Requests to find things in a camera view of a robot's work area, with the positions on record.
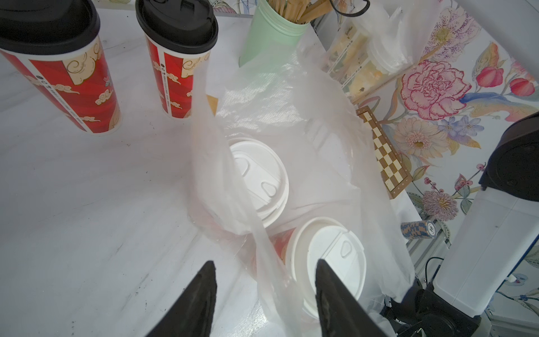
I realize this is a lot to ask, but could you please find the right thin black cable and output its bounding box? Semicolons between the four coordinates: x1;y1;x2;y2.
328;0;372;18

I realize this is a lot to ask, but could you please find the wooden chessboard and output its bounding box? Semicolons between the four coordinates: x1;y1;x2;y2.
357;107;412;199

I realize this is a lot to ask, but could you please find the clear plastic carrier bag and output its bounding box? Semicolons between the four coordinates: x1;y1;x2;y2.
321;1;442;101

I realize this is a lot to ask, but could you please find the red cup white lid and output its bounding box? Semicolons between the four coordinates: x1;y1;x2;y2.
229;138;290;228
269;216;368;321

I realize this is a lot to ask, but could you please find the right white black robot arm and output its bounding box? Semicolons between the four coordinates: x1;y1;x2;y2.
375;1;538;336

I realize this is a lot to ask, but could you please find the red cup black lid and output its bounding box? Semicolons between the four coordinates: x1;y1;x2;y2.
136;0;218;119
1;0;122;135

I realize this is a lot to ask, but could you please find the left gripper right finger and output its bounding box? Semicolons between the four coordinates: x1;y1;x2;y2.
315;259;385;337

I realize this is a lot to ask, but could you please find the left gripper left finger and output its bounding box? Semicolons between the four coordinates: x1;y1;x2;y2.
147;261;218;336

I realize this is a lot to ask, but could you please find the green straw holder cup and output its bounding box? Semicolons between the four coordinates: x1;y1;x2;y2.
239;1;307;67

